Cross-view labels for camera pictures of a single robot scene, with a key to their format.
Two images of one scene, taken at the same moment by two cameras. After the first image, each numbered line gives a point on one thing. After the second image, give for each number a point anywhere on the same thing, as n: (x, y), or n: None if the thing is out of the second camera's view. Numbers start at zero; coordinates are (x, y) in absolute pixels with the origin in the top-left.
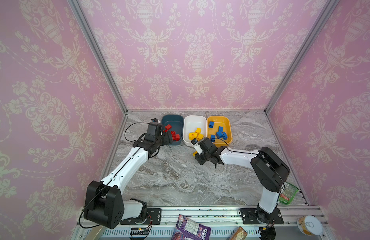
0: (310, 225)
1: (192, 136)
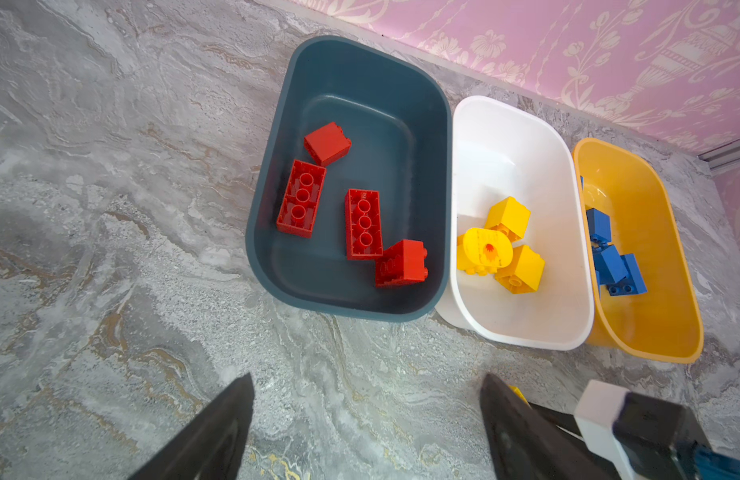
0: None
1: (485, 247)
